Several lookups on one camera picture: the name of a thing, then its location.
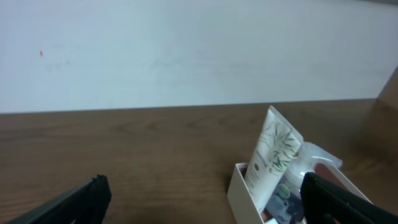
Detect pink cardboard box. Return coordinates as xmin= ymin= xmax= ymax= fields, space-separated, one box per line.
xmin=227 ymin=163 xmax=370 ymax=224

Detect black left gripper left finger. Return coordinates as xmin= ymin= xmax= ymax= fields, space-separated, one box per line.
xmin=8 ymin=175 xmax=112 ymax=224

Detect clear bottle blue liquid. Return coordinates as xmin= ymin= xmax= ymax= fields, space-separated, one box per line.
xmin=265 ymin=142 xmax=343 ymax=224

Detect white cream tube gold cap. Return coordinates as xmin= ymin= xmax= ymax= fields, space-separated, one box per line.
xmin=244 ymin=106 xmax=303 ymax=212

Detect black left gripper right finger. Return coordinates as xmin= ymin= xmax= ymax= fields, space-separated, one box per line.
xmin=300 ymin=172 xmax=397 ymax=224

